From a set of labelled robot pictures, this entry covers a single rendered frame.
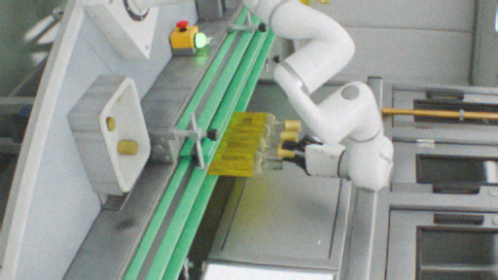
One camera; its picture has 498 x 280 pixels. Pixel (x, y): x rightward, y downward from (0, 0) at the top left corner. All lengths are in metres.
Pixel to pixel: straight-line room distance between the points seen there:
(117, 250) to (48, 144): 0.28
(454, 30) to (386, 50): 1.05
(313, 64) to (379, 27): 6.66
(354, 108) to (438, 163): 0.69
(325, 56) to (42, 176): 0.61
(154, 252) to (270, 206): 0.42
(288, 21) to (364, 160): 0.36
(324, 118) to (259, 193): 0.54
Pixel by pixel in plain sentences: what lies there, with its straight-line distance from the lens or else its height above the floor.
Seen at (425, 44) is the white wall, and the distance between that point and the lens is 7.82.
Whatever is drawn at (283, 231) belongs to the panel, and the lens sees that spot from 1.44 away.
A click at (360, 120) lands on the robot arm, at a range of 1.10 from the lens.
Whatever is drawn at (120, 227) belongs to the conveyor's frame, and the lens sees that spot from 1.27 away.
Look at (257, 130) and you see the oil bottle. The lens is 1.52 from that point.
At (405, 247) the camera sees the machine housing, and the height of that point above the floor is 1.48.
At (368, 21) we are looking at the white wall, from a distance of 7.67.
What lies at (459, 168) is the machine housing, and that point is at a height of 1.65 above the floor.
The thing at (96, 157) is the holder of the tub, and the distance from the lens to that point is 1.22.
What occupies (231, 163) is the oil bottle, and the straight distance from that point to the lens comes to 1.44.
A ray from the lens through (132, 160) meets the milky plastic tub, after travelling 1.34.
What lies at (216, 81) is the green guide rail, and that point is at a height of 0.93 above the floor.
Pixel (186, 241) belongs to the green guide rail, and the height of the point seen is 0.95.
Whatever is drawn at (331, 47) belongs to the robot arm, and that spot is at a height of 1.30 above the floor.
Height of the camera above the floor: 1.40
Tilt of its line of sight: 14 degrees down
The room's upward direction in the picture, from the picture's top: 93 degrees clockwise
